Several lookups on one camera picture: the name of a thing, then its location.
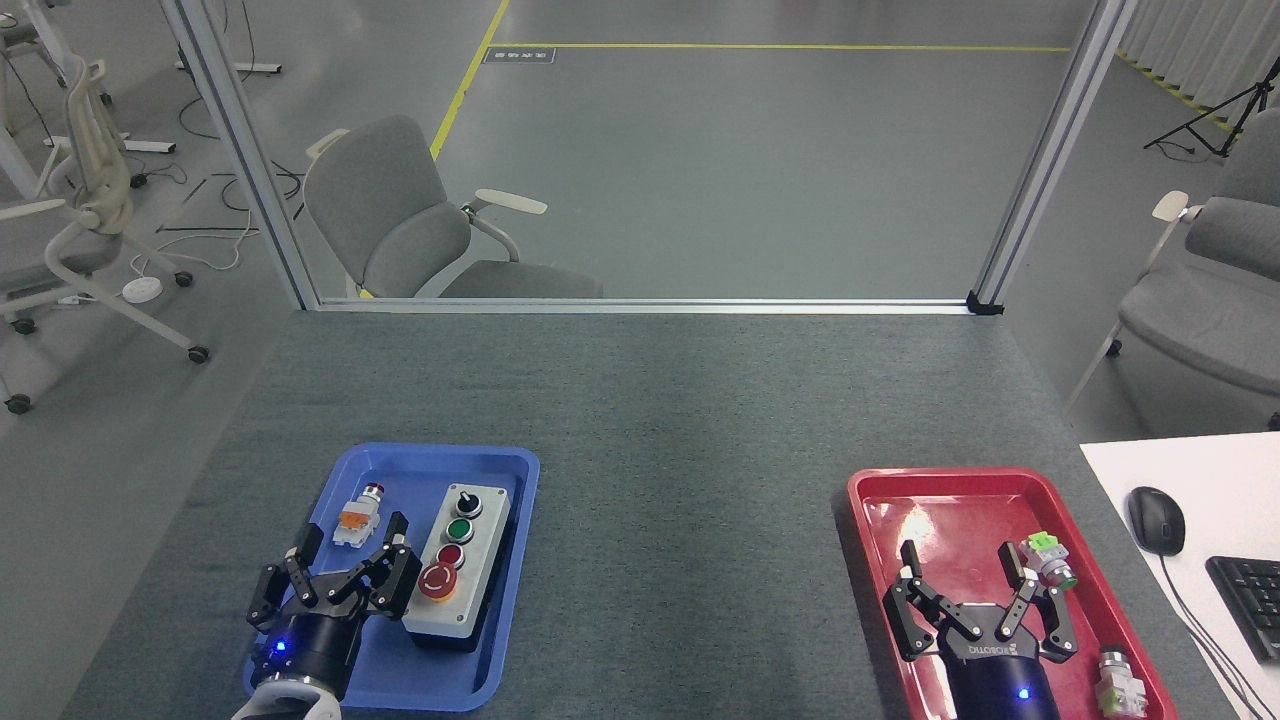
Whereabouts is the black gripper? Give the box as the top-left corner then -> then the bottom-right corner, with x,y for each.
881,540 -> 1082,720
247,512 -> 424,703

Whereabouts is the grey control box with buttons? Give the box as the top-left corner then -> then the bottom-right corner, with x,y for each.
401,483 -> 513,653

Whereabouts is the red plastic tray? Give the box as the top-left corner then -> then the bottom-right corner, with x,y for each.
847,467 -> 1179,720

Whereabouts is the blue plastic tray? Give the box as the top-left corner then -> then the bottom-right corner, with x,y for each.
243,443 -> 541,713

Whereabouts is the black computer mouse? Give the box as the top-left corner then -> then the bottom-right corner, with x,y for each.
1127,486 -> 1187,557

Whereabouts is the black keyboard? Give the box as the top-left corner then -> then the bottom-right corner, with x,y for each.
1205,555 -> 1280,664

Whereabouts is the white desk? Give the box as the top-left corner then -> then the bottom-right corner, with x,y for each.
1079,432 -> 1280,720

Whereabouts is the grey chair with white armrests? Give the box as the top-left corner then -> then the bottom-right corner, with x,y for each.
303,113 -> 604,300

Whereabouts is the grey upholstered armchair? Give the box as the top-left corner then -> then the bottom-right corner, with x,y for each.
1063,105 -> 1280,432

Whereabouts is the white mesh office chair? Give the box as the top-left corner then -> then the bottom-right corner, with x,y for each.
0,55 -> 212,416

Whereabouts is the black tripod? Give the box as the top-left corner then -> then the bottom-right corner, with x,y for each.
1143,55 -> 1280,161

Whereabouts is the red push button switch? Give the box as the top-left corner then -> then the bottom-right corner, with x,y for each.
332,482 -> 389,549

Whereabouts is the green push button switch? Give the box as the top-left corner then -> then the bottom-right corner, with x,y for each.
1018,531 -> 1079,593
1094,648 -> 1148,719

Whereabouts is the black mouse cable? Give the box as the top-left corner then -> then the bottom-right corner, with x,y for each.
1160,553 -> 1269,720

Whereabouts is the white floor cable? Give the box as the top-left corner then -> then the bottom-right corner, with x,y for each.
130,205 -> 263,283

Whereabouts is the black floor cable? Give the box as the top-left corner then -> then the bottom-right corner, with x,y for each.
178,0 -> 304,233

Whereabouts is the silver aluminium rail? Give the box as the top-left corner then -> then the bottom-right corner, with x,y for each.
310,297 -> 977,316

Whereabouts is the silver aluminium post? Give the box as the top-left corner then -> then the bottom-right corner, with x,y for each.
968,0 -> 1141,307
160,0 -> 322,311

